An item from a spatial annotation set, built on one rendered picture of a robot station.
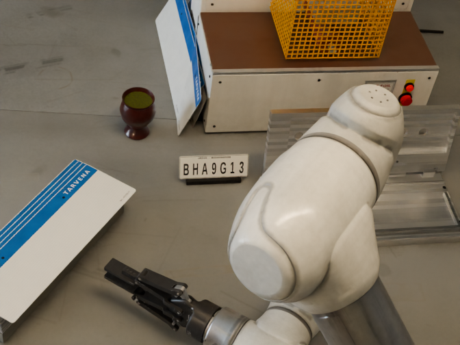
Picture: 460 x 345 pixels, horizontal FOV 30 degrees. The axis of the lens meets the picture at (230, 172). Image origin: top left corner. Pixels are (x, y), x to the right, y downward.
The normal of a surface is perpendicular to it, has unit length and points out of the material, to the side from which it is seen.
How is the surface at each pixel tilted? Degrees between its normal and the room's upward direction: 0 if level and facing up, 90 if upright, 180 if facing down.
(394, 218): 0
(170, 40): 63
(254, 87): 90
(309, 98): 90
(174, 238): 0
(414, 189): 0
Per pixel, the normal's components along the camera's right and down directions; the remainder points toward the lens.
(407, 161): 0.18, 0.59
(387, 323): 0.61, -0.04
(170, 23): -0.82, -0.25
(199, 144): 0.11, -0.68
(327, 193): 0.41, -0.46
